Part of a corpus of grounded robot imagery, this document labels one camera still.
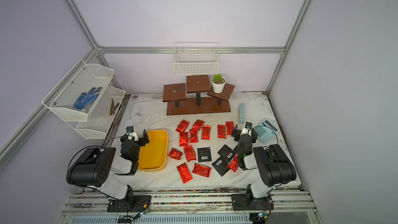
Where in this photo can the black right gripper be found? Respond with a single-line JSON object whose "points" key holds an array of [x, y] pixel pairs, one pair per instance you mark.
{"points": [[237, 134]]}

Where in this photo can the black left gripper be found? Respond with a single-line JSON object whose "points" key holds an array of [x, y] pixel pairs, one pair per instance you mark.
{"points": [[141, 141]]}

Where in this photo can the black tea bag packet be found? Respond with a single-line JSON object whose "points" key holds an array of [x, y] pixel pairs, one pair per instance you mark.
{"points": [[221, 166], [227, 153], [204, 154]]}

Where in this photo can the yellow plastic storage box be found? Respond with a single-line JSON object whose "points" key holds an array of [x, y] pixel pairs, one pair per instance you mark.
{"points": [[153, 156]]}

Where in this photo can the eleventh red tea bag packet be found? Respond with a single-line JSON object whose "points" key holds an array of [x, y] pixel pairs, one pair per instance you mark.
{"points": [[184, 173]]}

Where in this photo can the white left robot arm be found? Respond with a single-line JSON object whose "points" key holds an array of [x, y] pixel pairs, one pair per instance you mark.
{"points": [[97, 167]]}

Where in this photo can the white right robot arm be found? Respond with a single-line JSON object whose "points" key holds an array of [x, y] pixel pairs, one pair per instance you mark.
{"points": [[274, 167]]}

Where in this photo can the teal calculator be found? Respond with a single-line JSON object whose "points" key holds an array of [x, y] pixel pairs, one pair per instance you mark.
{"points": [[266, 130]]}

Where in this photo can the pale green eraser block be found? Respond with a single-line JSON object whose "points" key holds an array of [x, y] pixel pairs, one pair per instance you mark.
{"points": [[241, 113]]}

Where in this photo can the brown twig bundle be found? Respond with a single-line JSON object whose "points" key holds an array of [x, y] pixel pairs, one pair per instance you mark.
{"points": [[113, 108]]}

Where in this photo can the lower white mesh shelf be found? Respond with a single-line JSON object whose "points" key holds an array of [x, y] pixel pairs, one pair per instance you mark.
{"points": [[99, 122]]}

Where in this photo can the white mesh shelf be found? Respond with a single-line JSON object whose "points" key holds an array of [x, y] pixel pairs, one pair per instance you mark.
{"points": [[81, 78], [99, 122]]}

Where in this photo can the blue dotted work glove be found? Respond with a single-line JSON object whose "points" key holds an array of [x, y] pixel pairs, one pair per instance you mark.
{"points": [[86, 99]]}

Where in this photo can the white potted green plant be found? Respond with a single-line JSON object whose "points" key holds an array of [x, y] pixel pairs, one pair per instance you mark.
{"points": [[218, 83]]}

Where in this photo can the brown wooden tiered stand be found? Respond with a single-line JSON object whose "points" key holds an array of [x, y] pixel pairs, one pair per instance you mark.
{"points": [[196, 96]]}

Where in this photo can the upper white mesh shelf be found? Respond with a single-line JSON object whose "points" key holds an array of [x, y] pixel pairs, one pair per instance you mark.
{"points": [[81, 78]]}

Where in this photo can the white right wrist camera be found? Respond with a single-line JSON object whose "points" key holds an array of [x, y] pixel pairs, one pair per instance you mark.
{"points": [[247, 128]]}

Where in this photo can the white wire wall basket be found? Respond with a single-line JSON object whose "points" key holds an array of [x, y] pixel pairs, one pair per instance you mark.
{"points": [[196, 58]]}

